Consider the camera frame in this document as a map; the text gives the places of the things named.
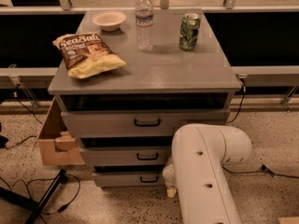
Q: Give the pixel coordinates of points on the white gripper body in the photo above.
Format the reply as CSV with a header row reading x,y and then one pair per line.
x,y
168,175

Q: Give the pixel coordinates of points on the grey bottom drawer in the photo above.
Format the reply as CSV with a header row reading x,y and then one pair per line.
x,y
128,179

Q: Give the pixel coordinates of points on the grey drawer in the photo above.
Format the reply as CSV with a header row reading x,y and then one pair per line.
x,y
124,156
88,124
128,179

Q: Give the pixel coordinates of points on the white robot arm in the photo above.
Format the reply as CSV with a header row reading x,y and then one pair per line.
x,y
194,172

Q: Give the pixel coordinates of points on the grey middle drawer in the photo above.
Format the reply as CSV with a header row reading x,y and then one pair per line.
x,y
124,156

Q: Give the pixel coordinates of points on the grey top drawer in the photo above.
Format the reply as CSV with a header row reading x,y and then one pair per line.
x,y
88,124

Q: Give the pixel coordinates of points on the grey drawer cabinet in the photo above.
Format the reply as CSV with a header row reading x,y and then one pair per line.
x,y
166,78

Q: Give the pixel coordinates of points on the cardboard box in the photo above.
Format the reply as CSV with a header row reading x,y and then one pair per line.
x,y
56,145

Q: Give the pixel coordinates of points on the sea salt chips bag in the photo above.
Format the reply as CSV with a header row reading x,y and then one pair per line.
x,y
86,55

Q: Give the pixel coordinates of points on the green soda can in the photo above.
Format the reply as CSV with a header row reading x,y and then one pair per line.
x,y
189,30

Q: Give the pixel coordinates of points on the clear plastic water bottle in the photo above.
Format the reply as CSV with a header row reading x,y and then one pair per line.
x,y
144,24

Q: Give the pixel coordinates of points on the white paper bowl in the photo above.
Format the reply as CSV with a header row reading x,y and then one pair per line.
x,y
109,21

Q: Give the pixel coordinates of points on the metal railing bracket right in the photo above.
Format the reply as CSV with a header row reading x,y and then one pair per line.
x,y
287,97

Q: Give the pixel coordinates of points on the metal railing bracket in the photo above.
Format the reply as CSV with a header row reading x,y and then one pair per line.
x,y
287,97
19,85

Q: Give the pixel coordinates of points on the metal railing bracket left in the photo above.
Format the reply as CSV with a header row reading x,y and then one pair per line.
x,y
19,85

